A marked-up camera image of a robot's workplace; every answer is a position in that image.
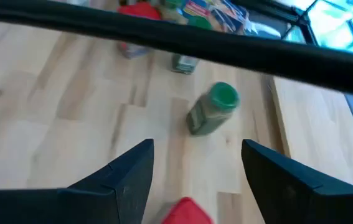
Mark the wooden shelf black metal frame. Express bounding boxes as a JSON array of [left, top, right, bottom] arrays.
[[0, 0, 353, 192]]

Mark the black aluminium table frame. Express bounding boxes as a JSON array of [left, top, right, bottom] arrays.
[[247, 9, 320, 44]]

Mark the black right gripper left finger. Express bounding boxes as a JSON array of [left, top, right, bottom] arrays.
[[0, 138, 156, 224]]

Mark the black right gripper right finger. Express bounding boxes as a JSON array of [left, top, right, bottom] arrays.
[[240, 138, 353, 224]]

